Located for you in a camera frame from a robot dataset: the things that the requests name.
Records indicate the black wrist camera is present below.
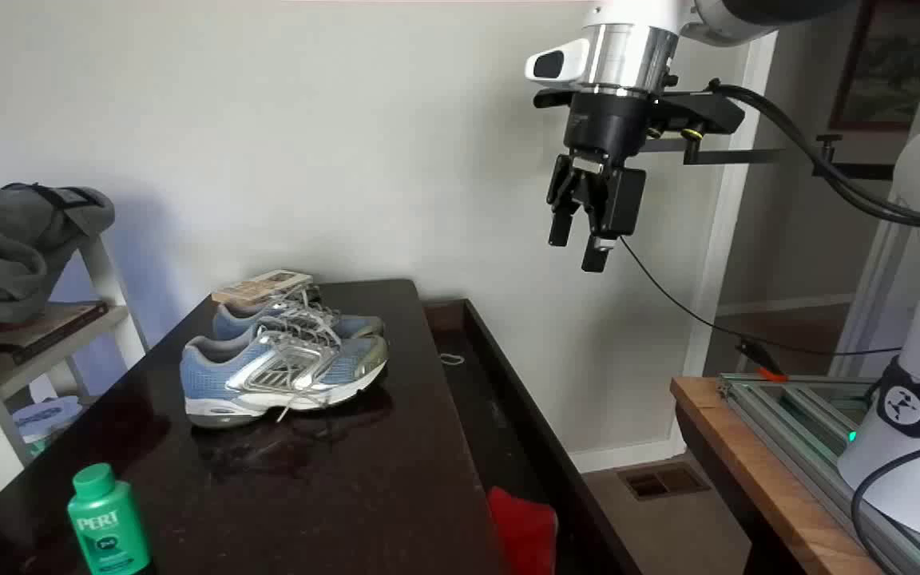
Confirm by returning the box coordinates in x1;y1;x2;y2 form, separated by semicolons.
645;86;746;143

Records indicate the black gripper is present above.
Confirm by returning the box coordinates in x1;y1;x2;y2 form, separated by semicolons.
545;89;653;273

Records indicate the dark wood dresser drawer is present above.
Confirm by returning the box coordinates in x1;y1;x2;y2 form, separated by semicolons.
423;298;645;575

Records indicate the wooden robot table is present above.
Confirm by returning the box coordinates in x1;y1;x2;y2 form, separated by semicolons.
668;373;889;575

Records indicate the white shelf rack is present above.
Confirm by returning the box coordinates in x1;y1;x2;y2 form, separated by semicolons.
0;227;150;498

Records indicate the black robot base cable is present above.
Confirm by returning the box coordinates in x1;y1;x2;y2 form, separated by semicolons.
847;431;920;560

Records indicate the black stereo camera bar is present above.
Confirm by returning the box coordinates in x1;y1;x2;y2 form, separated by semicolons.
530;86;577;111

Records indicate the thin black cable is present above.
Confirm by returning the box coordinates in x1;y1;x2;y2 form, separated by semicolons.
617;237;900;363

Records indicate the blue bundle under shelf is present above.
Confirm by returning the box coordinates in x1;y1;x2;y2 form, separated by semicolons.
8;391;85;454

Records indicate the black camera mount rod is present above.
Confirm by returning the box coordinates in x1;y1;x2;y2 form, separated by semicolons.
639;127;900;182

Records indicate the red cloth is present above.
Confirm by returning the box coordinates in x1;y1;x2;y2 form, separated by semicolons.
482;485;561;575

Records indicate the aluminium rail frame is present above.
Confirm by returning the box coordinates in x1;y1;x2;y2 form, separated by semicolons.
720;370;920;575

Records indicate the blue grey sneaker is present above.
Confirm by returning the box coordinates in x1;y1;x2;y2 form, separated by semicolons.
209;281;387;344
178;315;391;431

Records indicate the dark wood dresser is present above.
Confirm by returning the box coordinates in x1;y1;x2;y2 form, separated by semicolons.
0;279;511;575

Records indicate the floor vent grille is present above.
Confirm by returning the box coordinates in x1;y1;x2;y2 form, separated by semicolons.
619;459;715;503

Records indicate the grey garment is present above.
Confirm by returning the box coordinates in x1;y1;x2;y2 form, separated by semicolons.
0;180;119;328

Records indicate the green plastic bottle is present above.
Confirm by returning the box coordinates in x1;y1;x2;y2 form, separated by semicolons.
63;459;154;575

